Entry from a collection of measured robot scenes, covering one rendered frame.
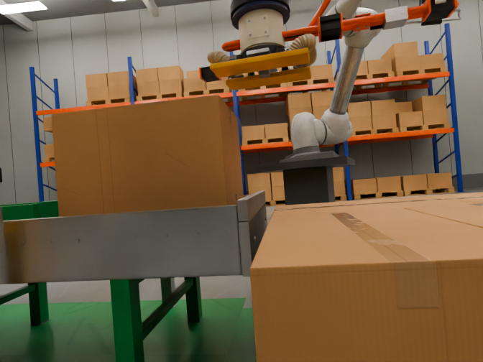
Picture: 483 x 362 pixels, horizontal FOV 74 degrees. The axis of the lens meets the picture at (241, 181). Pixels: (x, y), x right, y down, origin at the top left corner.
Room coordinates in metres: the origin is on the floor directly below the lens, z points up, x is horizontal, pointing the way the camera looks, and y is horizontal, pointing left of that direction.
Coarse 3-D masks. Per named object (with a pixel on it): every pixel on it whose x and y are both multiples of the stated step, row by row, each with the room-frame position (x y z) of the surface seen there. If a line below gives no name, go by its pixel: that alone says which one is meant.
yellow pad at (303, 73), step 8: (280, 72) 1.26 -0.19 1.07; (288, 72) 1.25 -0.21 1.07; (296, 72) 1.24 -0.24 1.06; (304, 72) 1.24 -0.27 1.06; (232, 80) 1.30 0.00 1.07; (240, 80) 1.30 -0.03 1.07; (248, 80) 1.29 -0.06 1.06; (256, 80) 1.29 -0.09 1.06; (264, 80) 1.30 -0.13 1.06; (272, 80) 1.31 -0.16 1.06; (280, 80) 1.32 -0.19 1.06; (288, 80) 1.32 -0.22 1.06; (296, 80) 1.33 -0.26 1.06; (232, 88) 1.37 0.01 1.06; (240, 88) 1.38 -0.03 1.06
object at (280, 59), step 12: (276, 48) 1.11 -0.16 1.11; (240, 60) 1.10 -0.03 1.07; (252, 60) 1.09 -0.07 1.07; (264, 60) 1.08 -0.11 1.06; (276, 60) 1.09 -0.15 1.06; (288, 60) 1.10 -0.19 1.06; (300, 60) 1.11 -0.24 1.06; (216, 72) 1.16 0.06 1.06; (228, 72) 1.17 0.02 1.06; (240, 72) 1.18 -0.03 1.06
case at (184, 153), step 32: (64, 128) 1.12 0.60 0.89; (96, 128) 1.10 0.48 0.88; (128, 128) 1.09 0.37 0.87; (160, 128) 1.07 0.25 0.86; (192, 128) 1.05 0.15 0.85; (224, 128) 1.10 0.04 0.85; (64, 160) 1.12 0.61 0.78; (96, 160) 1.10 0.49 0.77; (128, 160) 1.09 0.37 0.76; (160, 160) 1.07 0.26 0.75; (192, 160) 1.06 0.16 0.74; (224, 160) 1.05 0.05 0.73; (64, 192) 1.12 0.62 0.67; (96, 192) 1.10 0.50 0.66; (128, 192) 1.09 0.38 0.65; (160, 192) 1.07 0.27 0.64; (192, 192) 1.06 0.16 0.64; (224, 192) 1.04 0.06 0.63
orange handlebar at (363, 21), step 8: (408, 8) 1.08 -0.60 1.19; (416, 8) 1.07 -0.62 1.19; (424, 8) 1.06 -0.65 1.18; (360, 16) 1.11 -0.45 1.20; (368, 16) 1.11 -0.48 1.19; (376, 16) 1.10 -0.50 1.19; (384, 16) 1.09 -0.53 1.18; (408, 16) 1.11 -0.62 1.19; (416, 16) 1.11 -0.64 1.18; (344, 24) 1.13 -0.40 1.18; (352, 24) 1.13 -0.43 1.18; (360, 24) 1.12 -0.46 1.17; (368, 24) 1.13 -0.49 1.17; (376, 24) 1.14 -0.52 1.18; (288, 32) 1.17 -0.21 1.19; (296, 32) 1.17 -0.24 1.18; (304, 32) 1.16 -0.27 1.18; (312, 32) 1.19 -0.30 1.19; (288, 40) 1.22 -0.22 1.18; (224, 48) 1.24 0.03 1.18; (232, 48) 1.26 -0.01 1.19
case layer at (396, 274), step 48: (480, 192) 1.27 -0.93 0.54; (288, 240) 0.60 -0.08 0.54; (336, 240) 0.56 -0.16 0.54; (384, 240) 0.53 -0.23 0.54; (432, 240) 0.50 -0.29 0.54; (480, 240) 0.48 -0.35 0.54; (288, 288) 0.42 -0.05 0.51; (336, 288) 0.41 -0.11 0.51; (384, 288) 0.40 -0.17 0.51; (432, 288) 0.40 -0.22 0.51; (480, 288) 0.39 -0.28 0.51; (288, 336) 0.42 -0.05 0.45; (336, 336) 0.41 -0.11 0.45; (384, 336) 0.40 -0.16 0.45; (432, 336) 0.40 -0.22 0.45; (480, 336) 0.39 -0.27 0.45
